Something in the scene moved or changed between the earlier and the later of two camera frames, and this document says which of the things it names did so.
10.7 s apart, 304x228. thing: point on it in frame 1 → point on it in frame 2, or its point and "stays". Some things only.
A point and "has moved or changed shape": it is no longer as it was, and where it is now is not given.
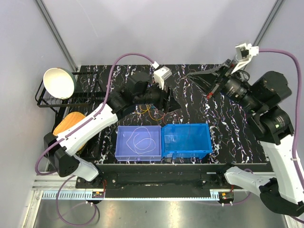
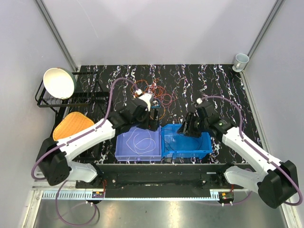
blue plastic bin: (185, 139) stays
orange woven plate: (68, 119) stays
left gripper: (172, 104) → (152, 124)
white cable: (140, 140) stays
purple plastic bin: (138, 143) stays
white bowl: (60, 83) stays
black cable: (188, 138) has moved or changed shape
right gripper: (206, 86) → (186, 128)
